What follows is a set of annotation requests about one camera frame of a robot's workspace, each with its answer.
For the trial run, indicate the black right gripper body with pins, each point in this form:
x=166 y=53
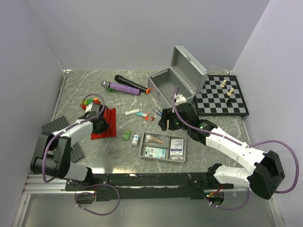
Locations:
x=174 y=123

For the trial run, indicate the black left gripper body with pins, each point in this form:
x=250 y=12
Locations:
x=104 y=125

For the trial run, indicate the red first aid pouch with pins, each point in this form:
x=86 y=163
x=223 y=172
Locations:
x=110 y=118

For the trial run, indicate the white blue instruction packet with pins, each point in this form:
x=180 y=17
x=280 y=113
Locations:
x=176 y=149

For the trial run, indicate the cotton swabs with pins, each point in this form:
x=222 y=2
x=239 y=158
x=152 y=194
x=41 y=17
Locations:
x=150 y=138

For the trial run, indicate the light blue gauze packet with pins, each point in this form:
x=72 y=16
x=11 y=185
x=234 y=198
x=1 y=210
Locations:
x=155 y=152

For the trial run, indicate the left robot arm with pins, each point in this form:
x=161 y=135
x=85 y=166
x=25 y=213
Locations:
x=52 y=154

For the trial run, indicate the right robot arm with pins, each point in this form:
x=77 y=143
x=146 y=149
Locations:
x=260 y=171

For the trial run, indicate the green medicine box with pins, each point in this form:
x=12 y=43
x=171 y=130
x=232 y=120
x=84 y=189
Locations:
x=126 y=135

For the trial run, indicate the blue plastic tweezers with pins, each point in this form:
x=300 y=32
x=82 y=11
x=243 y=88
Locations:
x=158 y=112

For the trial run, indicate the grey plastic divided tray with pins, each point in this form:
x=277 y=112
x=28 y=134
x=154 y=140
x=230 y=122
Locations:
x=166 y=143

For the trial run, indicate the toy brick car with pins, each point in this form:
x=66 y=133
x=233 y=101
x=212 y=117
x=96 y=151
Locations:
x=88 y=102

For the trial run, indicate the blue white small sachet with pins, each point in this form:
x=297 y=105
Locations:
x=141 y=114

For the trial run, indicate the white rolled bandage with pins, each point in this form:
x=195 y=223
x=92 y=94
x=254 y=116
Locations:
x=128 y=113

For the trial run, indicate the green toy brick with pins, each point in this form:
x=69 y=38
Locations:
x=111 y=90

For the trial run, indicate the grey brick baseplate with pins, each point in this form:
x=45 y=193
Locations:
x=59 y=124

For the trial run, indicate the purple glitter microphone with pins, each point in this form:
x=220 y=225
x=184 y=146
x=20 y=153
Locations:
x=120 y=87

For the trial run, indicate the black microphone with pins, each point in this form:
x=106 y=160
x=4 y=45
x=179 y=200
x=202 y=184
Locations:
x=122 y=80

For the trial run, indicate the grey metal storage box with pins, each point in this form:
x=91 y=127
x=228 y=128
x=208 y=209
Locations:
x=185 y=72

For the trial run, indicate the chess board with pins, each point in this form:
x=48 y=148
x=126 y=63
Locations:
x=211 y=100

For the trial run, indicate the black chess piece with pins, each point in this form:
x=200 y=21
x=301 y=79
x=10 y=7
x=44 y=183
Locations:
x=229 y=101

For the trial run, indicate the cream chess piece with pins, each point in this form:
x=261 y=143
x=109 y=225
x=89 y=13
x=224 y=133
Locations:
x=223 y=84

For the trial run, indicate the cream chess pawn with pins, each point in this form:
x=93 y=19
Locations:
x=230 y=92

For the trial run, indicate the orange handled scissors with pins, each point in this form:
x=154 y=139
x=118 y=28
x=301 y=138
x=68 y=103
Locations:
x=147 y=116

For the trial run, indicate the black mounting base rail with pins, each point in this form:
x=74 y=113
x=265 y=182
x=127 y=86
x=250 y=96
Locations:
x=149 y=186

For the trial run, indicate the aluminium frame rail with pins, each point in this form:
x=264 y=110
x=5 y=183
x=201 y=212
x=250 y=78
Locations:
x=35 y=185

